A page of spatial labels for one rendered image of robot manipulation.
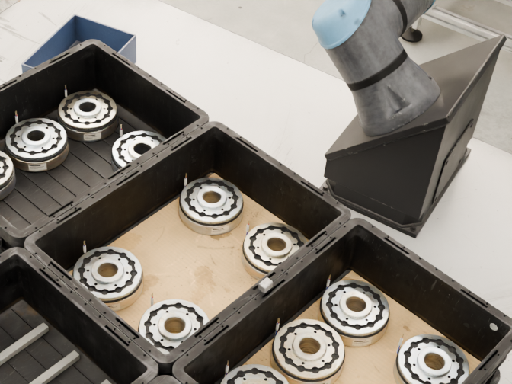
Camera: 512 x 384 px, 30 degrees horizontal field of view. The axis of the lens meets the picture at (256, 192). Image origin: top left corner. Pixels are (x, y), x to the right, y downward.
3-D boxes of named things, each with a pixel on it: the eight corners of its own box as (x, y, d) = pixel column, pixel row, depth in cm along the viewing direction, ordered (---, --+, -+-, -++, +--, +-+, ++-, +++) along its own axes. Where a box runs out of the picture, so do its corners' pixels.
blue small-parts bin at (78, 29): (88, 115, 190) (86, 88, 185) (24, 91, 194) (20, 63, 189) (136, 61, 204) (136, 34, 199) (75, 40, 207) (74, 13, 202)
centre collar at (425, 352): (426, 343, 137) (427, 340, 137) (456, 360, 135) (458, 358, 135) (410, 366, 134) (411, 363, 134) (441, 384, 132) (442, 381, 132)
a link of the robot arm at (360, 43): (331, 90, 167) (290, 25, 163) (372, 49, 174) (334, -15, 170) (379, 76, 157) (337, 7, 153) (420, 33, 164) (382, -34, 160)
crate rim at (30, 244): (213, 128, 159) (214, 117, 158) (353, 224, 146) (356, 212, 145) (20, 253, 137) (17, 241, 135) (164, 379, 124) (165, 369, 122)
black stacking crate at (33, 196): (96, 89, 179) (94, 40, 171) (209, 169, 166) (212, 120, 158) (-88, 192, 157) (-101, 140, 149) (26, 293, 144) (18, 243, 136)
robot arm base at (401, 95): (395, 94, 178) (369, 49, 175) (456, 79, 166) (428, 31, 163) (350, 141, 171) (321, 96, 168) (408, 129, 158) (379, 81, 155)
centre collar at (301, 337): (303, 328, 137) (304, 325, 137) (332, 345, 136) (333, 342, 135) (285, 350, 134) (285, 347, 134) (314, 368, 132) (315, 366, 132)
